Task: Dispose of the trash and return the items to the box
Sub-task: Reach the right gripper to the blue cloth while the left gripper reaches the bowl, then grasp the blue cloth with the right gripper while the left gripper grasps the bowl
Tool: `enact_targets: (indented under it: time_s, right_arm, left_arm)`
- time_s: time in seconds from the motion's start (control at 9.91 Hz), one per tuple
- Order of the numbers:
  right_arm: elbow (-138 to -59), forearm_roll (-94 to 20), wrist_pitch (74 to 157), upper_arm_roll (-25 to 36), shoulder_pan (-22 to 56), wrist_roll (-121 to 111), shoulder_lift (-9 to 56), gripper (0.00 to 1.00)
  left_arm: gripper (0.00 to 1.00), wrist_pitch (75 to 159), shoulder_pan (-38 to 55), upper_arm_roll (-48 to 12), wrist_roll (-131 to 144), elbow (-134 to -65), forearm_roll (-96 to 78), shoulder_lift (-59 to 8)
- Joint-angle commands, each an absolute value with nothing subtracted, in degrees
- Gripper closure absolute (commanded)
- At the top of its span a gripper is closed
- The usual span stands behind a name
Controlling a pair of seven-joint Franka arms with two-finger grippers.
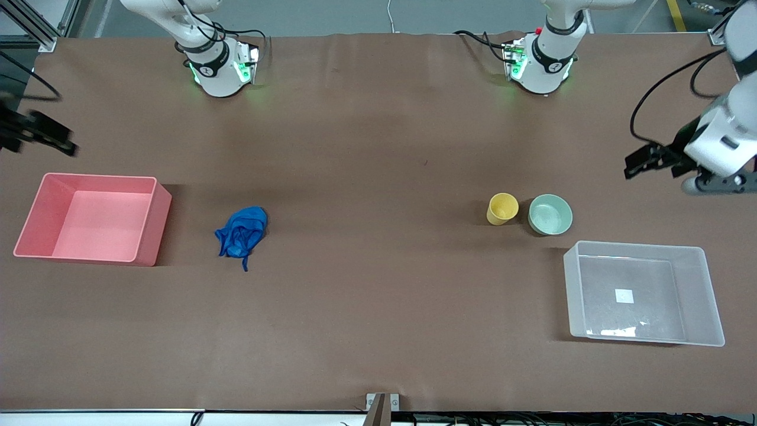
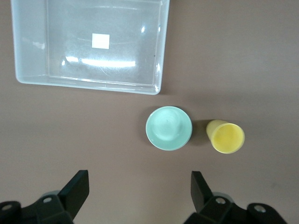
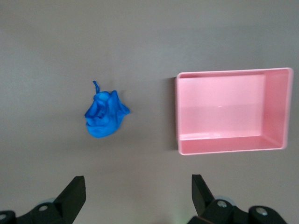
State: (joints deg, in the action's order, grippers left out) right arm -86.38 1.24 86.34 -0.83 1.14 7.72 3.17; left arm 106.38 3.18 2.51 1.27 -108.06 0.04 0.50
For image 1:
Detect blue cloth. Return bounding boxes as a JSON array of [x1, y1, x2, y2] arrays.
[[214, 205, 269, 272]]

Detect light green bowl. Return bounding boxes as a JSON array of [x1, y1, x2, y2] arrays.
[[528, 193, 574, 236]]

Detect black base cable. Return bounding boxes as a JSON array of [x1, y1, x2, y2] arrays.
[[175, 0, 273, 60], [453, 30, 515, 64]]

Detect aluminium frame profile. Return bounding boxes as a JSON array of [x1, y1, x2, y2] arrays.
[[707, 0, 747, 47], [0, 0, 80, 53]]

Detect short looped black cable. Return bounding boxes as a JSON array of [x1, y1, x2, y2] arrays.
[[690, 53, 737, 100]]

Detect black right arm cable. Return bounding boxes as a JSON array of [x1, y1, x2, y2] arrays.
[[0, 50, 63, 101]]

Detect metal bracket with post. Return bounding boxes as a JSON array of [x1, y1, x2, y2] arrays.
[[365, 393, 400, 426]]

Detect yellow plastic cup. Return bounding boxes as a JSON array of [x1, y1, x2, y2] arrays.
[[486, 192, 520, 226]]

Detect brown table cover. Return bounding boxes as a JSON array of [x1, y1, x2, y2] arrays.
[[0, 32, 757, 414]]

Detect clear plastic box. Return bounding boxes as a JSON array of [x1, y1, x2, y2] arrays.
[[562, 240, 726, 347]]

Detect pink plastic box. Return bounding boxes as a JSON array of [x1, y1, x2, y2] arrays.
[[13, 172, 173, 267]]

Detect long black arm cable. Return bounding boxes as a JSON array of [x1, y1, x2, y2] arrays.
[[629, 47, 728, 149]]

